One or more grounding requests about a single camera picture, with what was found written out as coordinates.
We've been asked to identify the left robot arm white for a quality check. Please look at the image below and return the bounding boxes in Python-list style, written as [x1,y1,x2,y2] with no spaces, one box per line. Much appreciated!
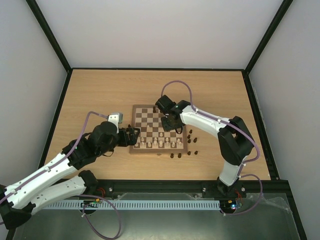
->
[0,121,140,230]

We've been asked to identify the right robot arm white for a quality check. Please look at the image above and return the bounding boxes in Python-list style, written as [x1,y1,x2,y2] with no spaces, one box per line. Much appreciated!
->
[155,95,260,196]

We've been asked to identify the wooden chess board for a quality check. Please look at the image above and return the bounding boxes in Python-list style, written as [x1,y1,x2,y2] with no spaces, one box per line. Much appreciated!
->
[129,104,188,155]

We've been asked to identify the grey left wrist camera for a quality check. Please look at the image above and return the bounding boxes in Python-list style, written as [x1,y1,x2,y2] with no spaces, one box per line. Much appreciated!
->
[108,112,123,125]

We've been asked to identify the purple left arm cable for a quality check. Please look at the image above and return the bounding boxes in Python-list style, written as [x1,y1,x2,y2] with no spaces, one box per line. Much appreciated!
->
[0,111,123,238]

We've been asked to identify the light blue cable duct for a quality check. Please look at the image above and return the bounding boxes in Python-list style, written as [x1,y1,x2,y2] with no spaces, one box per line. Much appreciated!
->
[45,199,221,211]

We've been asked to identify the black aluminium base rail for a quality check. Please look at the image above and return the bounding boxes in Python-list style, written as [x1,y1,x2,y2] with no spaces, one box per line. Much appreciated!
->
[95,179,293,200]

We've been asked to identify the black frame post right rear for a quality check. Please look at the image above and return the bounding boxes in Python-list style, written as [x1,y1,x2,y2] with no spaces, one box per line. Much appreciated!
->
[243,0,293,76]

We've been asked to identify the black frame post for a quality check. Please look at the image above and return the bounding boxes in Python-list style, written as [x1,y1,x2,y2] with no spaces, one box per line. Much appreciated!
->
[243,0,293,76]
[26,0,72,73]

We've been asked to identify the black frame post left rear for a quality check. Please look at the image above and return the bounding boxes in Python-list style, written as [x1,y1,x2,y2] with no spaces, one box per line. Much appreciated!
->
[26,0,72,73]

